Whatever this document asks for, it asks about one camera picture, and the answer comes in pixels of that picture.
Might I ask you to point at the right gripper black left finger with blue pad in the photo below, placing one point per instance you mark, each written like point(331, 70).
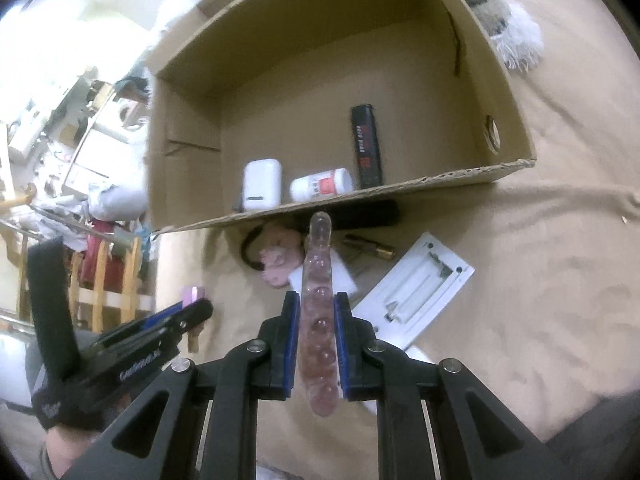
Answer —
point(200, 421)

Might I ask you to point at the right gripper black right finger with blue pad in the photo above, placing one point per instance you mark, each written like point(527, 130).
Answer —
point(434, 420)

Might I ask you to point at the white remote control back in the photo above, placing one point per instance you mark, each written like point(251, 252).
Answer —
point(415, 292)

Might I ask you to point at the white pill bottle red stripe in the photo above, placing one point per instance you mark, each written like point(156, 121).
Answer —
point(322, 185)

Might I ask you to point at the person's left hand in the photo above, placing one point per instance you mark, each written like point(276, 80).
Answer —
point(62, 446)

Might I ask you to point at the wooden chair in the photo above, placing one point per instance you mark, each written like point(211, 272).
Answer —
point(90, 262)

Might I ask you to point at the tan bed sheet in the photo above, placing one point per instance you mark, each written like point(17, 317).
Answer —
point(550, 319)

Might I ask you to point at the gold lipstick tube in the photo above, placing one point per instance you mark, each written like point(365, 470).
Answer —
point(369, 247)

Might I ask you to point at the white earbuds case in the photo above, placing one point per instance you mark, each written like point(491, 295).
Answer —
point(262, 184)

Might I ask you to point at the black rectangular lighter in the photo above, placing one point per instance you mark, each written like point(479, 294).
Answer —
point(368, 159)

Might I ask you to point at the brown cardboard box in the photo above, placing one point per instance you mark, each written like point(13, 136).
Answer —
point(242, 80)

